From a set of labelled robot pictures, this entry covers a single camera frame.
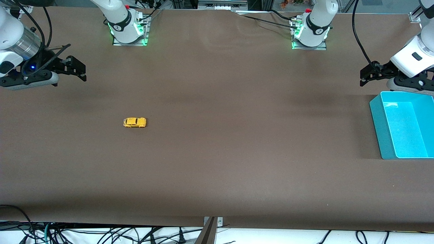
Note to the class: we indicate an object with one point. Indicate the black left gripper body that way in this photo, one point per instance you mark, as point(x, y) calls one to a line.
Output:
point(379, 70)

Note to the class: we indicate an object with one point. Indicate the yellow beetle toy car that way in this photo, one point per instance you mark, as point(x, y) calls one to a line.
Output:
point(135, 122)

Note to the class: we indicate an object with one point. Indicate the thin brown rod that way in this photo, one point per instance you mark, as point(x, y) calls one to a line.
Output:
point(57, 47)

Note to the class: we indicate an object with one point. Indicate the dark slanted bar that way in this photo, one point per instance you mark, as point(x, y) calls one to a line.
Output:
point(206, 235)

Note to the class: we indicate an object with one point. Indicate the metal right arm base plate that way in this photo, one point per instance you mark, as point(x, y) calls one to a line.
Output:
point(130, 44)

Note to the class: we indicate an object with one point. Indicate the teal plastic bin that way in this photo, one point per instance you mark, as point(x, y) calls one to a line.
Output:
point(407, 128)

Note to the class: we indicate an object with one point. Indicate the aluminium frame rail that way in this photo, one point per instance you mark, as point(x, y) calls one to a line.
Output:
point(26, 9)

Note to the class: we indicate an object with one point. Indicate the aluminium corner bracket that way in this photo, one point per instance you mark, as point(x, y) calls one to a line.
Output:
point(414, 17)

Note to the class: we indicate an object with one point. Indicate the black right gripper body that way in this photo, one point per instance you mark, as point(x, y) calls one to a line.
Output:
point(60, 64)

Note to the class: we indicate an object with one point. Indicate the grey power strip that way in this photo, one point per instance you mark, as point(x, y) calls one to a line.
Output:
point(222, 5)

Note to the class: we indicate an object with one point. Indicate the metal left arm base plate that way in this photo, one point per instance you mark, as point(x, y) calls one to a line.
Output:
point(308, 48)

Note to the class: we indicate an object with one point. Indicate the small metal table bracket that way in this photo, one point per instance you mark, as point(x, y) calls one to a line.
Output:
point(220, 222)

